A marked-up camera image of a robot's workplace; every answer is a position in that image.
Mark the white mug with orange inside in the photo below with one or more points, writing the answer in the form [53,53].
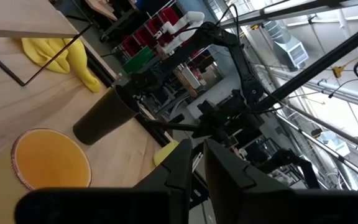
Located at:
[48,158]

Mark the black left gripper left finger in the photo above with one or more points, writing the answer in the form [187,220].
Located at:
[179,174]

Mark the tall black tumbler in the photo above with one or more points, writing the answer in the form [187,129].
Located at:
[104,118]

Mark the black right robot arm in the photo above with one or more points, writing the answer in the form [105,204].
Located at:
[228,40]

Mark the green bin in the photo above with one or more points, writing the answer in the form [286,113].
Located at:
[138,59]

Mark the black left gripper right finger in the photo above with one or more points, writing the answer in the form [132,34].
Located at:
[225,180]

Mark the yellow cloth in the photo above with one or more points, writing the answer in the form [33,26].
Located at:
[79,62]

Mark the grey ventilation unit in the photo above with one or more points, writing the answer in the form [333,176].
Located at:
[291,51]

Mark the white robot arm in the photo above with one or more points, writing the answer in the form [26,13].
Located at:
[182,23]

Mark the black overhead frame beam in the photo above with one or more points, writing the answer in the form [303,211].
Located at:
[322,62]

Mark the small yellow mug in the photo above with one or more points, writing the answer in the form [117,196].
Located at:
[163,154]

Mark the rack of red bins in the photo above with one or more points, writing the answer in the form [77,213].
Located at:
[169,15]

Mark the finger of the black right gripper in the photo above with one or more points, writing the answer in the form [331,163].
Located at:
[172,126]
[176,118]

